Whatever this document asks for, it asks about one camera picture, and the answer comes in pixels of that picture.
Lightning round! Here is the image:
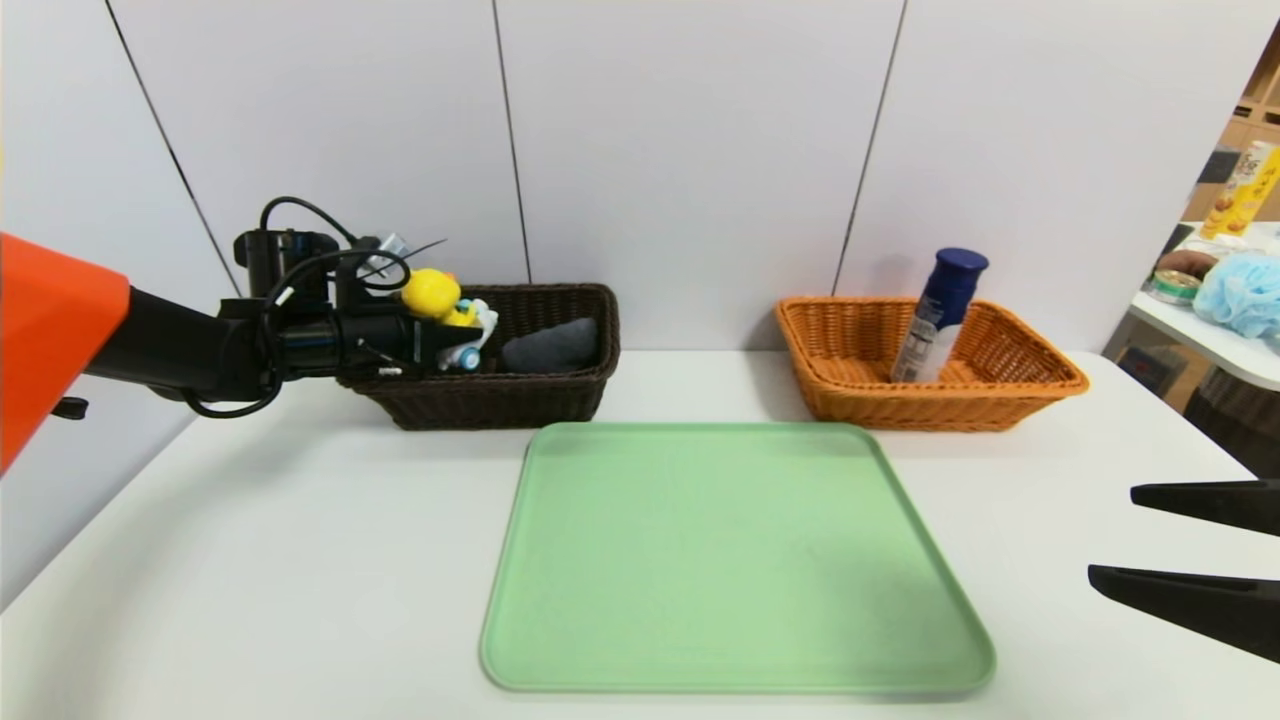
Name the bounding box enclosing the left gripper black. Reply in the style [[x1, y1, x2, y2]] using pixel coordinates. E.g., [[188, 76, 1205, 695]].
[[339, 310, 484, 374]]

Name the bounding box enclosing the yellow duck toy car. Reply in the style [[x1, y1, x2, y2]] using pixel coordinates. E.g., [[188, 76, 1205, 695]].
[[401, 267, 499, 373]]

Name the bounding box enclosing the dark grey towel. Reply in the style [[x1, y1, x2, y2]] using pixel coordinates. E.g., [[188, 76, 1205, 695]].
[[501, 317, 601, 376]]

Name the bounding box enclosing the blue capped white bottle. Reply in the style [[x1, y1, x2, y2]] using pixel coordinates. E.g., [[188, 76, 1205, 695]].
[[889, 248, 990, 385]]

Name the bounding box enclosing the dark brown wicker basket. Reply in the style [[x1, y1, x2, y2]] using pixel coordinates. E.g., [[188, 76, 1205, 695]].
[[337, 284, 622, 432]]

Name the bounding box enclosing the orange wicker basket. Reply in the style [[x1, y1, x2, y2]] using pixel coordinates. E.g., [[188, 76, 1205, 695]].
[[775, 296, 1091, 433]]

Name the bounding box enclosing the light green plastic tray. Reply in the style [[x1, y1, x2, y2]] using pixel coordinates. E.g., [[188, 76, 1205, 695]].
[[480, 421, 997, 695]]

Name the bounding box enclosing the white side table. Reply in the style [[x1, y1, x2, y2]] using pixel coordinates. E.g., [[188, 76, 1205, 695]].
[[1128, 222, 1280, 393]]

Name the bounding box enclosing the light blue bath loofah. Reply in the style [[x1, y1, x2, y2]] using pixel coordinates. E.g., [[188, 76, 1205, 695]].
[[1192, 252, 1280, 339]]

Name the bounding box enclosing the yellow snack tube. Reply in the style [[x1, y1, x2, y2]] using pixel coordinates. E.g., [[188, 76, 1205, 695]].
[[1198, 141, 1280, 241]]

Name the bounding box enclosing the wooden shelf unit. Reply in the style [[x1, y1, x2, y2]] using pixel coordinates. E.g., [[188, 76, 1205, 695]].
[[1185, 15, 1280, 226]]

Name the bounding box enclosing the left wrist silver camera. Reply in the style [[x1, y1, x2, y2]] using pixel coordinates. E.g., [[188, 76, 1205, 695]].
[[362, 234, 409, 281]]

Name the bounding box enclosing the left camera black cable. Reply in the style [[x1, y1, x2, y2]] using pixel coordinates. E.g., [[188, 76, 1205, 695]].
[[258, 196, 361, 251]]

